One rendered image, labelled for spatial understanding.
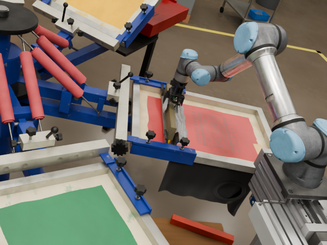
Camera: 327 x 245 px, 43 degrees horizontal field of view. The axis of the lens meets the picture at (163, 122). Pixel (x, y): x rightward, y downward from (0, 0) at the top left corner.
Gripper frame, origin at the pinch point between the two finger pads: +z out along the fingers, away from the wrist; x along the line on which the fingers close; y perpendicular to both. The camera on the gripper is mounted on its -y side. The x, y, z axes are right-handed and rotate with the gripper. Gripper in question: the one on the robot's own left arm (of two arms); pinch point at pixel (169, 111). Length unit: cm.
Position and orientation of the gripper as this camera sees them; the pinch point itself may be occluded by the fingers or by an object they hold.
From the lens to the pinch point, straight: 213.4
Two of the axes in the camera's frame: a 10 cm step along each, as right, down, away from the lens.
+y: 0.4, 5.8, -8.1
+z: -2.7, 7.9, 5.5
